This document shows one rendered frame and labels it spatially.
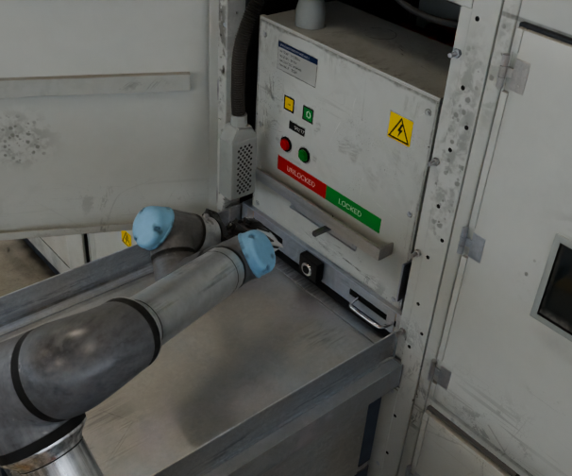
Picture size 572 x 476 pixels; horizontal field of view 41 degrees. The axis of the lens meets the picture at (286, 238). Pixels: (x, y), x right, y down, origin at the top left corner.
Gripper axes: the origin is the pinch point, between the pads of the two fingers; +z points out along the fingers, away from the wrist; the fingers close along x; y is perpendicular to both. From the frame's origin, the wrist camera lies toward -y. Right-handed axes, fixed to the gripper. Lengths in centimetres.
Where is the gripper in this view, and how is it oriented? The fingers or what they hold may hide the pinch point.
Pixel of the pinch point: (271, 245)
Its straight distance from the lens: 155.6
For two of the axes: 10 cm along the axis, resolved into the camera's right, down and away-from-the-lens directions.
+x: 4.3, -8.8, -2.1
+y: 6.5, 4.6, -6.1
